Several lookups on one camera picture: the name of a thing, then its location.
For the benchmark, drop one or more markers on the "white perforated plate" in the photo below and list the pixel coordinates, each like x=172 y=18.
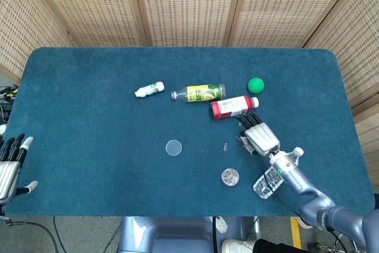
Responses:
x=221 y=224

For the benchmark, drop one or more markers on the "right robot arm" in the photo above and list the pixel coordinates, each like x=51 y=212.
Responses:
x=296 y=179

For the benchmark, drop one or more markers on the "blue table mat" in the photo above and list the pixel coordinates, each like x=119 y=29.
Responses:
x=103 y=134

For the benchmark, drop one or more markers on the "small white bottle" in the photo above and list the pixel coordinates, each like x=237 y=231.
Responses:
x=149 y=89

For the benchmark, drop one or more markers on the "round container of paperclips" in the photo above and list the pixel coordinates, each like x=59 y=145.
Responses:
x=230 y=177

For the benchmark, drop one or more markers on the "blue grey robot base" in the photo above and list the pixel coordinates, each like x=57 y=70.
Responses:
x=177 y=235

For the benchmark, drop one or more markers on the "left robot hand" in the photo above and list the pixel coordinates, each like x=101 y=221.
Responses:
x=9 y=170

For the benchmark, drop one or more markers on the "white shoe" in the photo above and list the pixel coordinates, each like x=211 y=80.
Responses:
x=237 y=246

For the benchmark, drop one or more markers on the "red label drink bottle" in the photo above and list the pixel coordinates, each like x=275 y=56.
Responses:
x=232 y=108

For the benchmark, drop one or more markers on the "yellow green label bottle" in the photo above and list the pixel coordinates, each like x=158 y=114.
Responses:
x=201 y=93

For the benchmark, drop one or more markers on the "clear water bottle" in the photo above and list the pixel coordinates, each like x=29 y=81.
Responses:
x=262 y=189

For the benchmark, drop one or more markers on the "yellow floor tape strip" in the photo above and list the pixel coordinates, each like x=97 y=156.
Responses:
x=295 y=236

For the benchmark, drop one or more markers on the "clear round lid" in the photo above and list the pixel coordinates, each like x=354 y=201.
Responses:
x=173 y=147

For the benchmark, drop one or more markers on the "green ball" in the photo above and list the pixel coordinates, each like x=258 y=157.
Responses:
x=256 y=85

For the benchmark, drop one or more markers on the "black trouser leg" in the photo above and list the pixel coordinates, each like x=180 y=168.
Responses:
x=275 y=247

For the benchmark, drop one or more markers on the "white rounded object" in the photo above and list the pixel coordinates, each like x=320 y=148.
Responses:
x=2 y=129

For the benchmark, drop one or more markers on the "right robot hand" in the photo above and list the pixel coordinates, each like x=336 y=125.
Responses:
x=262 y=139

